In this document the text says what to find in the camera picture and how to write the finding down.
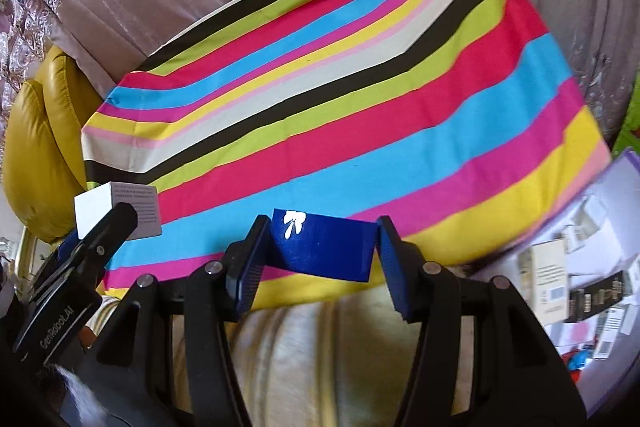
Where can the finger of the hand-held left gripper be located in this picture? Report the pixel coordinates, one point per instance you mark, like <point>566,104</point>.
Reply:
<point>112,232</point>
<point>68,245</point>

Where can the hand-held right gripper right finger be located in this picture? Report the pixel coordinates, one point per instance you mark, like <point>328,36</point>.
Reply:
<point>395,267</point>

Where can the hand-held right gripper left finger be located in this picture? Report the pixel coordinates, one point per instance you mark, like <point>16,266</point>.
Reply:
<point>245,277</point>

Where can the white grey box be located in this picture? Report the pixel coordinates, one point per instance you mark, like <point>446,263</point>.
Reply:
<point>140,212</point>

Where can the blue box white bow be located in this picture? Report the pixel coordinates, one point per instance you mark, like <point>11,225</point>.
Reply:
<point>330,247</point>

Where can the tall beige box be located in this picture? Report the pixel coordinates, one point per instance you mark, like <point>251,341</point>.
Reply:
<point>547,272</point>

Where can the black box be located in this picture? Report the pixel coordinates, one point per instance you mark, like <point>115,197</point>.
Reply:
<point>595,294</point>

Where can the red blue toy car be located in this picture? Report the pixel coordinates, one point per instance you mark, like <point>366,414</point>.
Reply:
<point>577,359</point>

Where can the purple cardboard box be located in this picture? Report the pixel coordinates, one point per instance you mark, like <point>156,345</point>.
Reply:
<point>620,187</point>

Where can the yellow leather sofa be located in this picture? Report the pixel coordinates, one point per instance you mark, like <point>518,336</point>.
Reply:
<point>40,147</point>

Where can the beige striped cushion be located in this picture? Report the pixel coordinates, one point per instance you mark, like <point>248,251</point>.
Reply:
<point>310,357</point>

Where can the colourful striped cloth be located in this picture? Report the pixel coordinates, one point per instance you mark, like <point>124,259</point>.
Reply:
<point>350,107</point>

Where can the green cartoon mat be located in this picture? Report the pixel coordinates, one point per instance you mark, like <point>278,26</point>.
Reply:
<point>631,127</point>

